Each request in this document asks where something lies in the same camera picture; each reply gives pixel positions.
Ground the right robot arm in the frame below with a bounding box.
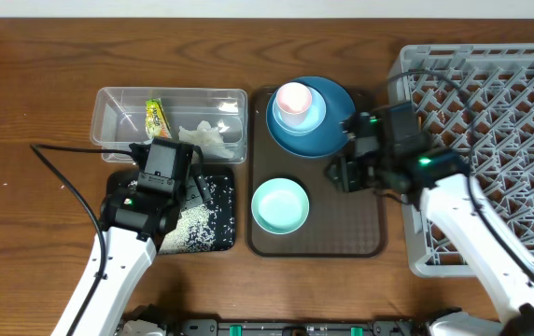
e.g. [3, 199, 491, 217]
[326, 103, 534, 335]

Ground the black plastic tray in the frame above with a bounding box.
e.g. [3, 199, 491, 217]
[127, 166, 236, 255]

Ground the light blue bowl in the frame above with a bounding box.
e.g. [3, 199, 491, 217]
[271, 85, 326, 136]

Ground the grey dishwasher rack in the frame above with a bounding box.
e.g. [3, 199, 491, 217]
[388, 44, 534, 255]

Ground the white cooked rice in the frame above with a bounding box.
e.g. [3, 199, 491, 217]
[126, 175, 233, 256]

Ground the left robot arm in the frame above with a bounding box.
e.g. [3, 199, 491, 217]
[53, 137, 211, 335]

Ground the white tissue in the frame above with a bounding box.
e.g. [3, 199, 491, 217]
[178, 120, 234, 159]

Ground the dark blue plate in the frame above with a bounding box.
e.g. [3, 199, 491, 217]
[265, 77, 356, 158]

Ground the clear plastic waste bin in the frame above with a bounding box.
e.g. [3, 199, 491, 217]
[91, 87, 248, 164]

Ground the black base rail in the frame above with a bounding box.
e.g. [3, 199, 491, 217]
[115, 305, 428, 336]

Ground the brown serving tray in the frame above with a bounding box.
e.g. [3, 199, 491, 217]
[246, 86, 387, 258]

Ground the green snack wrapper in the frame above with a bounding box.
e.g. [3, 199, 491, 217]
[145, 99, 172, 139]

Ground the pink cup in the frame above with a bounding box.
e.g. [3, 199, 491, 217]
[275, 82, 313, 127]

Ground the mint green bowl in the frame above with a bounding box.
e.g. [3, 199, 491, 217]
[250, 177, 310, 235]

